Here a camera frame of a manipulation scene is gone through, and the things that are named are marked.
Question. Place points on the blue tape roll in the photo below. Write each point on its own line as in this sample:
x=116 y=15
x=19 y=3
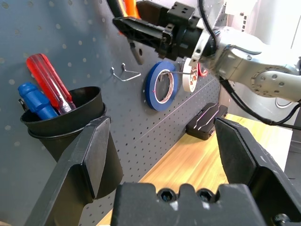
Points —
x=150 y=89

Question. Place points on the red tape roll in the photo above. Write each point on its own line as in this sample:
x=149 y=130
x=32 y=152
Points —
x=201 y=71

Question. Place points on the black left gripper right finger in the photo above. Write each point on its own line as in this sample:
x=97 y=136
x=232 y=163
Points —
x=249 y=160

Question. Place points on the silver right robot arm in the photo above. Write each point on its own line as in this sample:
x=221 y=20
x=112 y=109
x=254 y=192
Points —
x=247 y=63

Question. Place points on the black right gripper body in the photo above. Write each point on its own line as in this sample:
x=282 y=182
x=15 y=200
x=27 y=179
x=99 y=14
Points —
x=183 y=40

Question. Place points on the black tool case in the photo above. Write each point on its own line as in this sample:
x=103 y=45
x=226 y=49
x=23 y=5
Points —
x=204 y=120

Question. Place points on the red transparent screwdriver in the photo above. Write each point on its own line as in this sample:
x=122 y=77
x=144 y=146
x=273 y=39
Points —
x=49 y=80

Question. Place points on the orange black pliers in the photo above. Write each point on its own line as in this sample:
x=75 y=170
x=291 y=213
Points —
x=130 y=8

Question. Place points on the grey metal pegboard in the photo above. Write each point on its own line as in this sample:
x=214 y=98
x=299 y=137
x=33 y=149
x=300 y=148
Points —
x=70 y=35

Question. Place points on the silver peg hook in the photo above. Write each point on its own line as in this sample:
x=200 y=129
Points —
x=183 y=73

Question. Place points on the white tape roll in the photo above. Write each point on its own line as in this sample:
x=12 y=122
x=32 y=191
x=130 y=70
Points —
x=188 y=80

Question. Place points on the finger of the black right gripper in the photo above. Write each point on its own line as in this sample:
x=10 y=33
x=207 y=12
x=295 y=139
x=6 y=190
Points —
x=141 y=30
x=152 y=13

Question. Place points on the black plastic cup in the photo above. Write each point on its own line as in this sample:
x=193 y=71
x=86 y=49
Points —
x=105 y=164
x=80 y=110

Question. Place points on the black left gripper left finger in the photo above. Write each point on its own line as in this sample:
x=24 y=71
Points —
x=77 y=174

